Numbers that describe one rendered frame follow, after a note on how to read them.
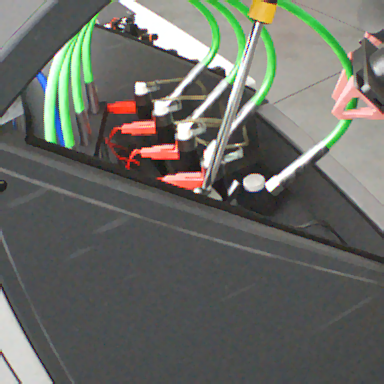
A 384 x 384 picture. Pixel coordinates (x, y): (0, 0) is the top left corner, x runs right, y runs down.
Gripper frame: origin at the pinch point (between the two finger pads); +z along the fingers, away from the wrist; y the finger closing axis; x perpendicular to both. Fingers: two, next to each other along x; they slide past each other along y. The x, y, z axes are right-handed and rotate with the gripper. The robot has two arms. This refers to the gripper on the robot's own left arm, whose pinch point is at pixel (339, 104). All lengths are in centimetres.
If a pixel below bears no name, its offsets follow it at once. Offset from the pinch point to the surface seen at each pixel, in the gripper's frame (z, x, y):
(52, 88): 15.5, -29.5, 8.9
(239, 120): 21.6, -1.0, -9.6
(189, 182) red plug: 24.7, -4.5, 2.2
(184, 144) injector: 25.5, -6.2, -3.7
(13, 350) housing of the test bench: 6, -26, 45
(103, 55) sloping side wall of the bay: 36.5, -19.9, -21.8
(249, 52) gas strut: -15.3, -23.0, 23.0
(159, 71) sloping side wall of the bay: 37.0, -8.9, -25.9
